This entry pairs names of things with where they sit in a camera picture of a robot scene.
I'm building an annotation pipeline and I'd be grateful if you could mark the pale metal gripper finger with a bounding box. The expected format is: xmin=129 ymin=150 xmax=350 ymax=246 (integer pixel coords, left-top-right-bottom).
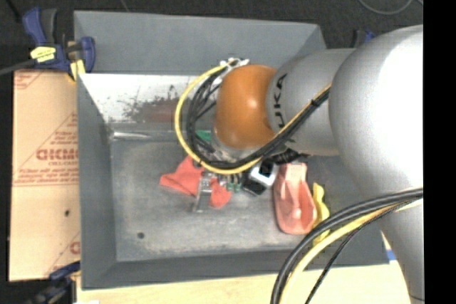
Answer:
xmin=202 ymin=178 xmax=215 ymax=214
xmin=193 ymin=177 xmax=209 ymax=214

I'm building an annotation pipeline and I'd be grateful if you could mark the brown cardboard board, red print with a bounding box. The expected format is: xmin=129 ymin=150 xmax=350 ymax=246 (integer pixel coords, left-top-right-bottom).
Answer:
xmin=7 ymin=68 xmax=81 ymax=283

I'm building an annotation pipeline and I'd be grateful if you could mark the red-orange cloth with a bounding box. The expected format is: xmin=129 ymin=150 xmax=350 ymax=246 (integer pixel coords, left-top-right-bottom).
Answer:
xmin=159 ymin=155 xmax=233 ymax=210

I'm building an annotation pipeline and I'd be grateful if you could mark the grey metal bin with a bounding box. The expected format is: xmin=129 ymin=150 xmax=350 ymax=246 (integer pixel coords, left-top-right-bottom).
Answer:
xmin=73 ymin=10 xmax=390 ymax=290

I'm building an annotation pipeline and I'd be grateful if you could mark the black cylinder on white bracket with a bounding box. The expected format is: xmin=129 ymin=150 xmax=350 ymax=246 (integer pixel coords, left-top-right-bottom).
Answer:
xmin=241 ymin=159 xmax=279 ymax=197

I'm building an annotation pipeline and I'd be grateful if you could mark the yellow plastic toy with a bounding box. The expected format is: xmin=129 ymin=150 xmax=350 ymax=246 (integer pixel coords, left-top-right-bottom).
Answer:
xmin=311 ymin=182 xmax=331 ymax=247

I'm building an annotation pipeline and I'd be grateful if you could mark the pink soft toy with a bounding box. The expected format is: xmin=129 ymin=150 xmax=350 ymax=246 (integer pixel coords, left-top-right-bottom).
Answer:
xmin=271 ymin=162 xmax=317 ymax=236

